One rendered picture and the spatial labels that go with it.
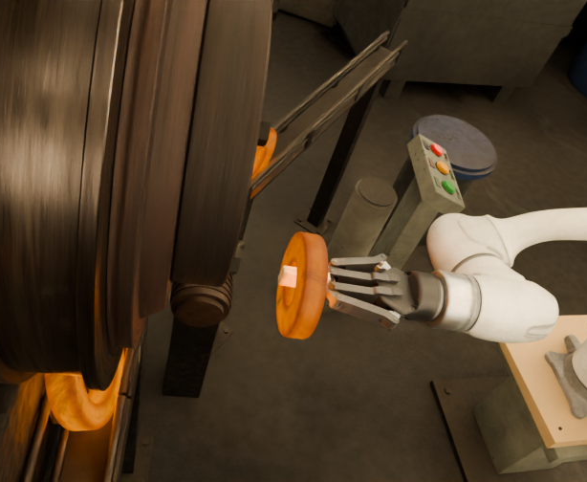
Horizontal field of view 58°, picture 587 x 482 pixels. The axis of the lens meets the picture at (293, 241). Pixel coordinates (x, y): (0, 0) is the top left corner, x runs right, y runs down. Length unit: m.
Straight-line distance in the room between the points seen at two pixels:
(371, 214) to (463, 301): 0.67
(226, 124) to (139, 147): 0.08
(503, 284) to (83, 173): 0.70
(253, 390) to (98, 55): 1.39
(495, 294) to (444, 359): 1.06
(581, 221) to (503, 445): 0.89
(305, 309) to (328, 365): 1.01
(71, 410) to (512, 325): 0.62
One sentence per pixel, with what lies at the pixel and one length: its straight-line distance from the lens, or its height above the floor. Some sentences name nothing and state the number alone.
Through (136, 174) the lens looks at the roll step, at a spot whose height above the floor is 1.21.
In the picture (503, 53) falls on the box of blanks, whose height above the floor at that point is 0.31.
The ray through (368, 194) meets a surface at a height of 0.52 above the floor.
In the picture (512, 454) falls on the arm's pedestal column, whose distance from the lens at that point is 1.70.
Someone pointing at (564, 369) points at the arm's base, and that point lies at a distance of 1.55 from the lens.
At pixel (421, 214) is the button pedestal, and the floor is 0.47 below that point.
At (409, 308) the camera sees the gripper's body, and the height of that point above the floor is 0.85.
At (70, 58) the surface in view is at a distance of 0.30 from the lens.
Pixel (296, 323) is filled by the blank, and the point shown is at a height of 0.84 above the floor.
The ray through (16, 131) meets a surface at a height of 1.24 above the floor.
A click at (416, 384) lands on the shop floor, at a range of 1.80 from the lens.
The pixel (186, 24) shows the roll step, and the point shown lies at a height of 1.26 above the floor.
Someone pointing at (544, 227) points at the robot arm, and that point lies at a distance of 1.01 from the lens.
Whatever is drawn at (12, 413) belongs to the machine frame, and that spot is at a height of 0.86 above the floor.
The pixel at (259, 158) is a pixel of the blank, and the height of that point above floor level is 0.69.
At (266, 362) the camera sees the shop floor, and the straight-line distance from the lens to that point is 1.66.
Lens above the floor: 1.43
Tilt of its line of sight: 47 degrees down
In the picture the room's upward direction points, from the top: 21 degrees clockwise
